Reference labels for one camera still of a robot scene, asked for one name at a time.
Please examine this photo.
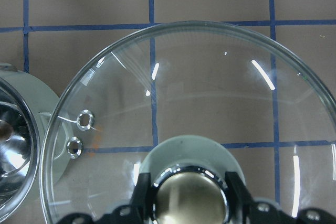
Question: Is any pale green steel pot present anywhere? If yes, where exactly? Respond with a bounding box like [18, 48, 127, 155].
[1, 62, 59, 221]

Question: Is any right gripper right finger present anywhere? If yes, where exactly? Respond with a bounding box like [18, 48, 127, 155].
[225, 172, 253, 223]

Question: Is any glass pot lid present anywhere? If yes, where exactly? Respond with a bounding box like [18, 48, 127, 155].
[40, 22, 335, 223]

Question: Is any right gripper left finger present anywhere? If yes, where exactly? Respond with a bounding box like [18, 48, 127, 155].
[130, 173, 153, 223]

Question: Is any brown paper table mat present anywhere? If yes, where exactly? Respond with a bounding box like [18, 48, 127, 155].
[1, 0, 335, 94]

